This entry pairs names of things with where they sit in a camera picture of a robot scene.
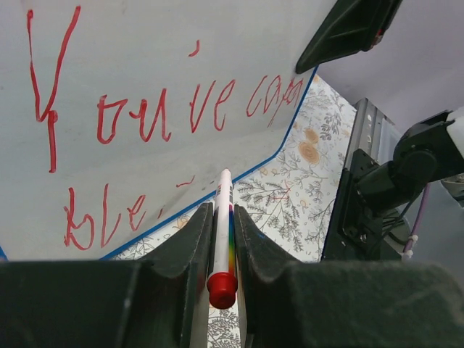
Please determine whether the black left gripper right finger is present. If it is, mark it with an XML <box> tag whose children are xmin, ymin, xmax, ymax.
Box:
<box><xmin>234</xmin><ymin>206</ymin><xmax>463</xmax><ymax>347</ymax></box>

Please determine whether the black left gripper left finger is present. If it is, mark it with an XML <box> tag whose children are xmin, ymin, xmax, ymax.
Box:
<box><xmin>1</xmin><ymin>204</ymin><xmax>213</xmax><ymax>347</ymax></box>

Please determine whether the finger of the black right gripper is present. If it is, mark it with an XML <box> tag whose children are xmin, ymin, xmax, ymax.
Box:
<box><xmin>295</xmin><ymin>0</ymin><xmax>402</xmax><ymax>75</ymax></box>

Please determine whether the red white marker pen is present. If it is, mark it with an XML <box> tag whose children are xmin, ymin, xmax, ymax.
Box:
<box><xmin>207</xmin><ymin>168</ymin><xmax>238</xmax><ymax>310</ymax></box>

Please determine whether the blue framed whiteboard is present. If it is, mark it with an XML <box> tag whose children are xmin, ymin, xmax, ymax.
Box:
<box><xmin>1</xmin><ymin>1</ymin><xmax>334</xmax><ymax>261</ymax></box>

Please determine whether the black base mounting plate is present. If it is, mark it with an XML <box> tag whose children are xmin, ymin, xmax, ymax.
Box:
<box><xmin>321</xmin><ymin>149</ymin><xmax>418</xmax><ymax>261</ymax></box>

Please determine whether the aluminium front rail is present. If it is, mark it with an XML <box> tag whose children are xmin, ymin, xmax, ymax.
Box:
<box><xmin>344</xmin><ymin>98</ymin><xmax>402</xmax><ymax>169</ymax></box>

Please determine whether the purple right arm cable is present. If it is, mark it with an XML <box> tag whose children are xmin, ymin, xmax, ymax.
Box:
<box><xmin>402</xmin><ymin>183</ymin><xmax>432</xmax><ymax>260</ymax></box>

